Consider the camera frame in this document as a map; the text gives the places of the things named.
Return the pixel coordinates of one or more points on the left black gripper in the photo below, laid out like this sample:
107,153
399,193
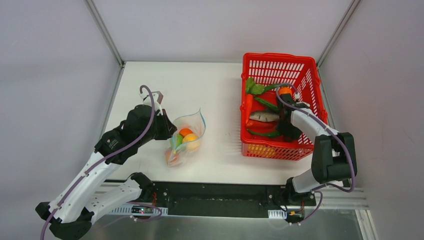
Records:
166,125

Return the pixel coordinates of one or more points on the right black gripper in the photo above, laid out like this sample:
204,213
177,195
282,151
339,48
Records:
285,110

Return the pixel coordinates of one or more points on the green lime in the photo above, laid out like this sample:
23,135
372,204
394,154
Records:
179,140

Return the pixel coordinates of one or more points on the orange tangerine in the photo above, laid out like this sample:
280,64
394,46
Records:
185,131

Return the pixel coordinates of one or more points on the clear zip top bag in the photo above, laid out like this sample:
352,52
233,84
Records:
194,122

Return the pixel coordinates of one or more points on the yellow orange with leaf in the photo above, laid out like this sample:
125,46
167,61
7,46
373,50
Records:
191,142

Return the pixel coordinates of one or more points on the red chili pepper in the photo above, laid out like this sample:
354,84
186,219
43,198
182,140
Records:
253,124

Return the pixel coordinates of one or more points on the peach fruit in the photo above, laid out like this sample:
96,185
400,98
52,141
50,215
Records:
172,158

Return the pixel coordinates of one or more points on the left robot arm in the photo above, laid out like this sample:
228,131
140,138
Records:
71,215

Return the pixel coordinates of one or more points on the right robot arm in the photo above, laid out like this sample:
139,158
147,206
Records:
334,152

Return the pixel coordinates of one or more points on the green chili pepper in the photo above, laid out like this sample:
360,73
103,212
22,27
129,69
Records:
273,134

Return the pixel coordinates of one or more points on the toy grey fish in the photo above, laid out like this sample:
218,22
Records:
264,116

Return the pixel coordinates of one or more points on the long green cucumber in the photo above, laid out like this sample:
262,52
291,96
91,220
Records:
267,104

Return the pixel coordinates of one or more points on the orange carrot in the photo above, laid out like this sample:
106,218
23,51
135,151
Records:
248,102

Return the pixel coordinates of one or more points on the green lettuce leaf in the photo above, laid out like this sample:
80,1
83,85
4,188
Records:
253,88

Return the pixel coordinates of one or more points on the red plastic basket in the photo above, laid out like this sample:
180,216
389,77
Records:
264,75

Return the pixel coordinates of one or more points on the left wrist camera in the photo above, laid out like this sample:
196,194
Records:
153,99

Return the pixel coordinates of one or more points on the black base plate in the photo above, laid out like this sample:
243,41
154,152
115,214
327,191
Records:
224,200

